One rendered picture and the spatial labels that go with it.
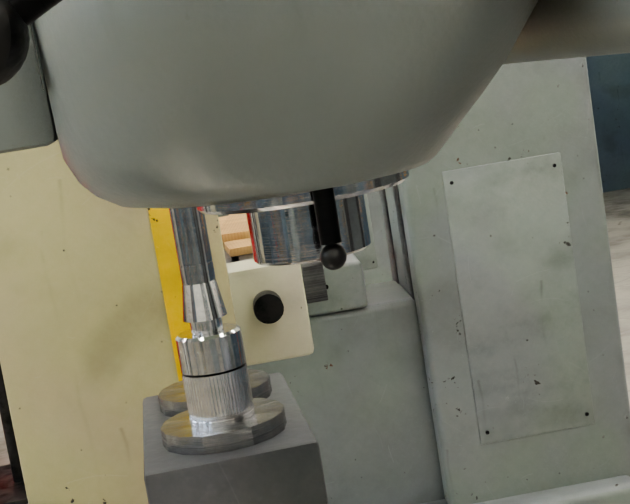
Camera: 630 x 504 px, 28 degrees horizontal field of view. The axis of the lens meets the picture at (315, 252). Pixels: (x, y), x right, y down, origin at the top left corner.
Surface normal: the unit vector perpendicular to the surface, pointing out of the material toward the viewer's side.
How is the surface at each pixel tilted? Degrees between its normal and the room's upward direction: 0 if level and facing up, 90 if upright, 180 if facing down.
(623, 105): 90
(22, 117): 90
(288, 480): 90
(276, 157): 125
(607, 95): 90
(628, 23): 117
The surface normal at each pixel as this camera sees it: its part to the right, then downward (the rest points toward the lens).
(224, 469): 0.14, 0.12
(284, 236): -0.35, 0.19
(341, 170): 0.30, 0.69
